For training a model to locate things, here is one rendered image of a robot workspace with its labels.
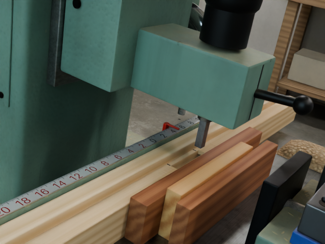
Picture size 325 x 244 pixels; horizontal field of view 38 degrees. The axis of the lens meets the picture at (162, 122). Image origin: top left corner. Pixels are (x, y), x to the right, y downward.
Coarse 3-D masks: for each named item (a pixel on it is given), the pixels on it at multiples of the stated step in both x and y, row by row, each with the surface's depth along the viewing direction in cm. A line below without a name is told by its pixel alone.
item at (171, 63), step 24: (168, 24) 55; (144, 48) 51; (168, 48) 49; (192, 48) 48; (216, 48) 48; (144, 72) 52; (168, 72) 50; (192, 72) 48; (216, 72) 47; (240, 72) 45; (264, 72) 48; (168, 96) 51; (192, 96) 49; (216, 96) 47; (240, 96) 46; (216, 120) 48; (240, 120) 48
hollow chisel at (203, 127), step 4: (200, 124) 53; (204, 124) 53; (208, 124) 53; (200, 128) 53; (204, 128) 53; (208, 128) 54; (200, 132) 53; (204, 132) 53; (196, 136) 54; (200, 136) 53; (204, 136) 53; (196, 140) 54; (200, 140) 54; (204, 140) 54; (196, 144) 54; (200, 144) 54; (204, 144) 54; (200, 148) 54
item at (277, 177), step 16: (288, 160) 45; (304, 160) 45; (272, 176) 41; (288, 176) 42; (304, 176) 47; (272, 192) 40; (288, 192) 43; (256, 208) 41; (272, 208) 41; (256, 224) 42
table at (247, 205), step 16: (320, 176) 63; (256, 192) 57; (240, 208) 53; (224, 224) 50; (240, 224) 50; (128, 240) 45; (160, 240) 46; (208, 240) 47; (224, 240) 47; (240, 240) 48
